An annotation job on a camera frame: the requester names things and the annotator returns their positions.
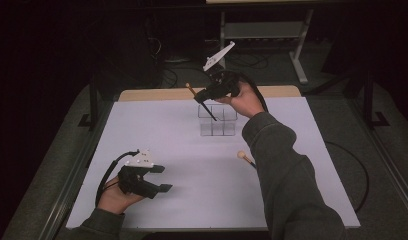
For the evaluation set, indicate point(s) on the person's left hand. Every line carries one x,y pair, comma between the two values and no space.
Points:
117,200

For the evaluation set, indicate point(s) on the white metal desk frame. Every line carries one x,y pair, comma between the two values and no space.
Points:
263,30

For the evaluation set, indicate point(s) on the person's right hand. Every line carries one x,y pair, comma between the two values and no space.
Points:
247,101

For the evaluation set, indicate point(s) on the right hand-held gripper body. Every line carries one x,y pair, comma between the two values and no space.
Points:
225,85

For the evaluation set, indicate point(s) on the black metal stand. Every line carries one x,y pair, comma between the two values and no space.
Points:
368,103
93,106

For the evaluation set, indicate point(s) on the clear plastic divided organizer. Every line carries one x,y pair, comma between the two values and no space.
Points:
222,125

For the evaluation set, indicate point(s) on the thin black makeup brush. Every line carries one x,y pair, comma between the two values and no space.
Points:
208,112

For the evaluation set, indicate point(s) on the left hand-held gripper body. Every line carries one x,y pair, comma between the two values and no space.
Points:
137,181

